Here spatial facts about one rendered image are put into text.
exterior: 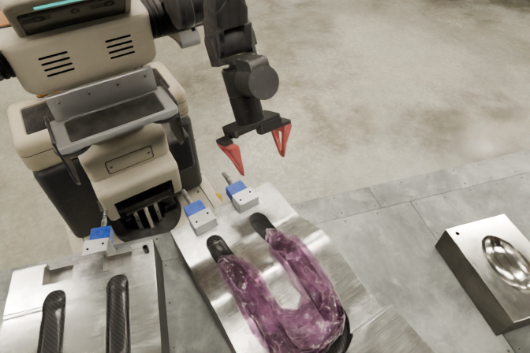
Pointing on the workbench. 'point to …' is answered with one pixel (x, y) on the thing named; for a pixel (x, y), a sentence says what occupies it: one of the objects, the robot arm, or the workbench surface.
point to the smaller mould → (491, 269)
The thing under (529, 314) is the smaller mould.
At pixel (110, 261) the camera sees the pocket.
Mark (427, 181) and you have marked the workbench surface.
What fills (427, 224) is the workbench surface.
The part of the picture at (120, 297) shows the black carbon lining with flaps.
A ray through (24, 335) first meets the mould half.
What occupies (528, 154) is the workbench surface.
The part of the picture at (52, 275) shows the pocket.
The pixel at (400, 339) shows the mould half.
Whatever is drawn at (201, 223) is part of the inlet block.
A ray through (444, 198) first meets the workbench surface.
